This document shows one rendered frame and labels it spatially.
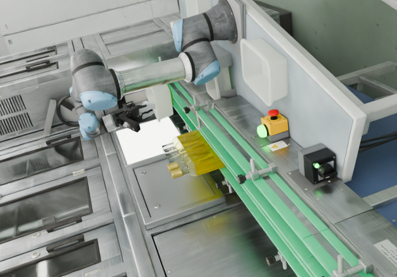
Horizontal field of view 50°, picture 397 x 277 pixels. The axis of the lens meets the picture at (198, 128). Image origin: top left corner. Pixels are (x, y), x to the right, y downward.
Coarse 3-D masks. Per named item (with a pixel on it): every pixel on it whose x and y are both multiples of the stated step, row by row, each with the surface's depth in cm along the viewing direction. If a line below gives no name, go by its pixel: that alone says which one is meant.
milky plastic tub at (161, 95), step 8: (152, 88) 182; (160, 88) 184; (168, 88) 184; (152, 96) 204; (160, 96) 182; (168, 96) 184; (160, 104) 185; (168, 104) 187; (160, 112) 188; (168, 112) 190; (160, 120) 189
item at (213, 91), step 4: (216, 76) 188; (212, 80) 205; (216, 80) 188; (208, 84) 206; (212, 84) 206; (216, 84) 189; (208, 88) 206; (212, 88) 207; (216, 88) 190; (208, 92) 206; (212, 92) 204; (216, 92) 203; (212, 96) 201; (216, 96) 199
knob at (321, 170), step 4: (324, 164) 122; (328, 164) 122; (320, 168) 122; (324, 168) 121; (328, 168) 121; (332, 168) 121; (320, 172) 122; (324, 172) 121; (328, 172) 121; (332, 172) 121; (336, 172) 121; (320, 176) 123; (324, 176) 120; (328, 176) 120; (332, 176) 121
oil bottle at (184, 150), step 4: (204, 140) 185; (192, 144) 183; (196, 144) 183; (200, 144) 182; (204, 144) 182; (208, 144) 181; (184, 148) 181; (188, 148) 181; (192, 148) 180; (196, 148) 180; (200, 148) 180; (180, 152) 180; (184, 152) 179; (188, 152) 179; (180, 156) 180
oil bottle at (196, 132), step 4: (188, 132) 194; (192, 132) 193; (196, 132) 193; (176, 136) 193; (180, 136) 192; (184, 136) 191; (188, 136) 191; (192, 136) 190; (172, 140) 192; (176, 140) 190; (180, 140) 189
